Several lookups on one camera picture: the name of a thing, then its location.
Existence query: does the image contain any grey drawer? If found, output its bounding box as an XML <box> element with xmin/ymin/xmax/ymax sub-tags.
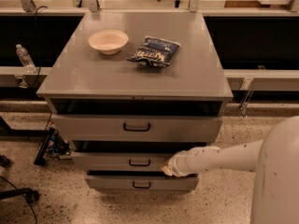
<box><xmin>85</xmin><ymin>171</ymin><xmax>199</xmax><ymax>191</ymax></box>
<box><xmin>70</xmin><ymin>141</ymin><xmax>208</xmax><ymax>173</ymax></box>
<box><xmin>52</xmin><ymin>114</ymin><xmax>222</xmax><ymax>143</ymax></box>

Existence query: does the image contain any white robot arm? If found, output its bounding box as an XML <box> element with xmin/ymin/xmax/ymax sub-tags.
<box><xmin>162</xmin><ymin>116</ymin><xmax>299</xmax><ymax>224</ymax></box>

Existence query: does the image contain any grey bottom drawer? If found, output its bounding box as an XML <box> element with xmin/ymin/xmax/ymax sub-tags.
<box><xmin>85</xmin><ymin>171</ymin><xmax>199</xmax><ymax>191</ymax></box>

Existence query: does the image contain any grey drawer cabinet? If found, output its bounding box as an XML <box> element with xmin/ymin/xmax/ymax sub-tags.
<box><xmin>36</xmin><ymin>10</ymin><xmax>235</xmax><ymax>161</ymax></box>

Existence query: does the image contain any grey top drawer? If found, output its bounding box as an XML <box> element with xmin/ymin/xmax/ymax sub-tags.
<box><xmin>52</xmin><ymin>114</ymin><xmax>222</xmax><ymax>143</ymax></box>

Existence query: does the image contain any black electronics box on floor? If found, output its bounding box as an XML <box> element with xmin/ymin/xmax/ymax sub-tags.
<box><xmin>34</xmin><ymin>128</ymin><xmax>71</xmax><ymax>166</ymax></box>

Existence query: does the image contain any blue chip bag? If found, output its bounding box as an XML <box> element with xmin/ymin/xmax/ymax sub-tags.
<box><xmin>127</xmin><ymin>36</ymin><xmax>180</xmax><ymax>68</ymax></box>

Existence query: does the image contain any black chair base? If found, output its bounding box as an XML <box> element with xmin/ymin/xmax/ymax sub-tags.
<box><xmin>0</xmin><ymin>175</ymin><xmax>40</xmax><ymax>224</ymax></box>

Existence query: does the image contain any white bowl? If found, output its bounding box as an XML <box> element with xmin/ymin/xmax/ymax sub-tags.
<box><xmin>88</xmin><ymin>30</ymin><xmax>129</xmax><ymax>55</ymax></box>

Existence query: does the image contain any clear plastic water bottle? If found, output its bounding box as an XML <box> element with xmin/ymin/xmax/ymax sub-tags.
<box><xmin>16</xmin><ymin>44</ymin><xmax>37</xmax><ymax>74</ymax></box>

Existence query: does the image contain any black cable on left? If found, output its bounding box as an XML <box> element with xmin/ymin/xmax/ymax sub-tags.
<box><xmin>29</xmin><ymin>6</ymin><xmax>49</xmax><ymax>89</ymax></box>

